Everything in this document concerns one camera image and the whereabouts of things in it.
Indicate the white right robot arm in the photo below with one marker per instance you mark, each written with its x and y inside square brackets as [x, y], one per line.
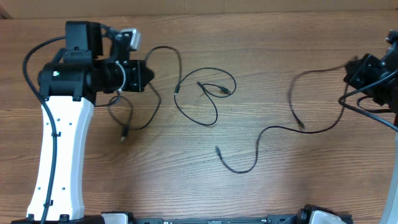
[383, 93]

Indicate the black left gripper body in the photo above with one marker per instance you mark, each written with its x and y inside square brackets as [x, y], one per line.
[134, 79]

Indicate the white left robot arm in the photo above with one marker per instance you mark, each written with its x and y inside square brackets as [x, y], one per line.
[95, 58]

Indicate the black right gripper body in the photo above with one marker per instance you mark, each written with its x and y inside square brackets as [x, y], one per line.
[365, 73]

